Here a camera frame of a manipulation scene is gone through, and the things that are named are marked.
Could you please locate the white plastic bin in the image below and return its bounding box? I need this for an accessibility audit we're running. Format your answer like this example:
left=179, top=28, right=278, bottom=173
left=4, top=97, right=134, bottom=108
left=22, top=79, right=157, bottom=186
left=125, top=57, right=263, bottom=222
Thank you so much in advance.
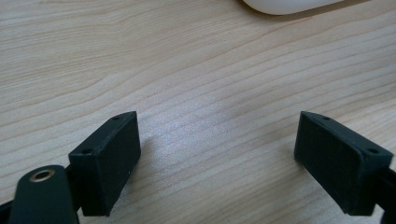
left=242, top=0, right=346, bottom=16

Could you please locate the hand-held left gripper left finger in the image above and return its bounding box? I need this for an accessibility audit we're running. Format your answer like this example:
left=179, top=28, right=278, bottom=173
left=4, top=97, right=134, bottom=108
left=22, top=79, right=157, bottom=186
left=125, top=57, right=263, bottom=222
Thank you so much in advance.
left=67, top=110, right=142, bottom=217

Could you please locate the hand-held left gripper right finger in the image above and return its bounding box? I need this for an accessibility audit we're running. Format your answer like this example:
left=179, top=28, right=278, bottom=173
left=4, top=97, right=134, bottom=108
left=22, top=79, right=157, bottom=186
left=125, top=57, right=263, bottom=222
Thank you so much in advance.
left=293, top=110, right=394, bottom=217

